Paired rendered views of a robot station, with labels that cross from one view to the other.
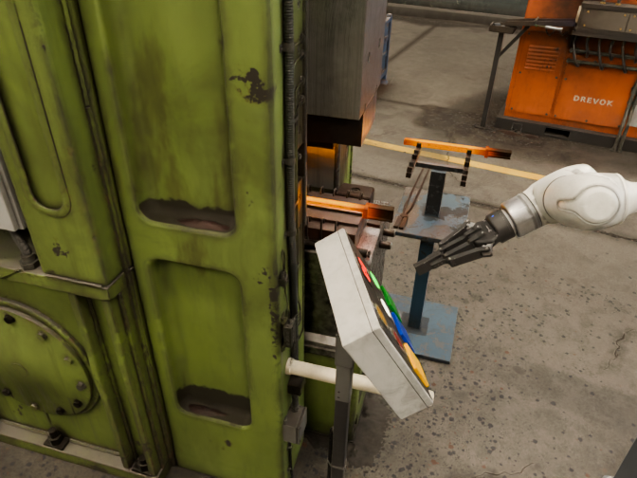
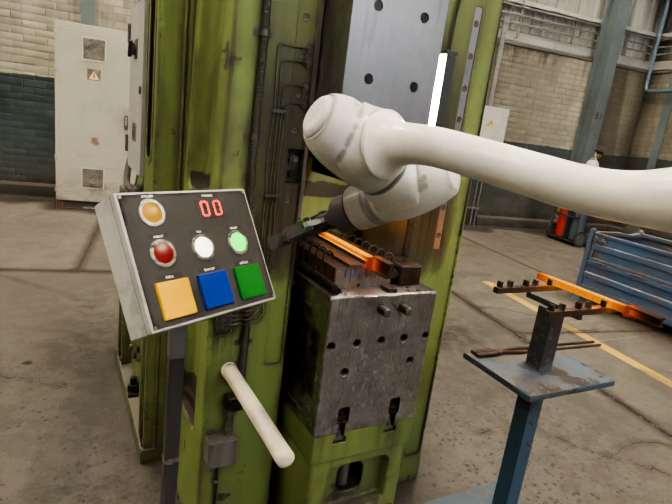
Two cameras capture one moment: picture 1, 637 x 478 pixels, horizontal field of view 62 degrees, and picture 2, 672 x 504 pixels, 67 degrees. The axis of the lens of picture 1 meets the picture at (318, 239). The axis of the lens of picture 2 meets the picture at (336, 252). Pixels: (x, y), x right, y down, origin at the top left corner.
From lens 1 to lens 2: 1.25 m
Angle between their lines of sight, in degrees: 45
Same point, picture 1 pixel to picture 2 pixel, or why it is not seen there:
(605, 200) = (320, 107)
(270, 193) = (221, 152)
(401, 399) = (129, 307)
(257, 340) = not seen: hidden behind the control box
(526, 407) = not seen: outside the picture
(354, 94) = not seen: hidden behind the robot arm
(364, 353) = (105, 222)
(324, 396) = (290, 474)
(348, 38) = (339, 50)
